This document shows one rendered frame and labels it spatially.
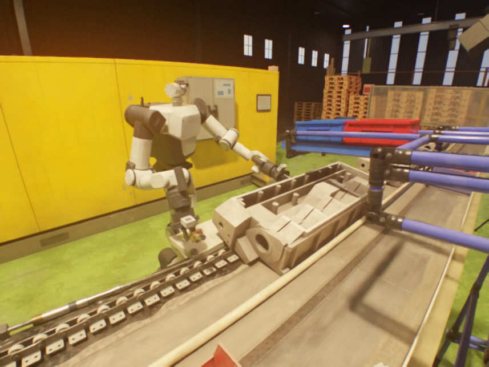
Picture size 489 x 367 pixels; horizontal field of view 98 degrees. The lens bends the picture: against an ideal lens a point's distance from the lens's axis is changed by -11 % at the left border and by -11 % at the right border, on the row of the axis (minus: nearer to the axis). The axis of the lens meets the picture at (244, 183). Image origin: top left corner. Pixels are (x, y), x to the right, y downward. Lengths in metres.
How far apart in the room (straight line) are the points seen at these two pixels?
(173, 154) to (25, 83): 1.81
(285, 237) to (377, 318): 0.42
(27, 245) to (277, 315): 2.68
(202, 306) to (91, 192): 2.25
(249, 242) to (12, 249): 2.54
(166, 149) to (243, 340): 0.93
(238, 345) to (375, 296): 0.55
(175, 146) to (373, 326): 1.13
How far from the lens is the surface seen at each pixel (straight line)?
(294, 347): 0.85
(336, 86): 9.81
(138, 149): 1.16
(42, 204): 2.96
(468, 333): 1.30
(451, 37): 12.83
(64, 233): 3.09
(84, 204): 2.99
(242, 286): 1.00
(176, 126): 1.22
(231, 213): 1.05
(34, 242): 3.12
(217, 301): 0.96
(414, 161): 0.56
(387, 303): 1.07
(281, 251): 0.96
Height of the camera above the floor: 1.45
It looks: 21 degrees down
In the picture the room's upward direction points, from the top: straight up
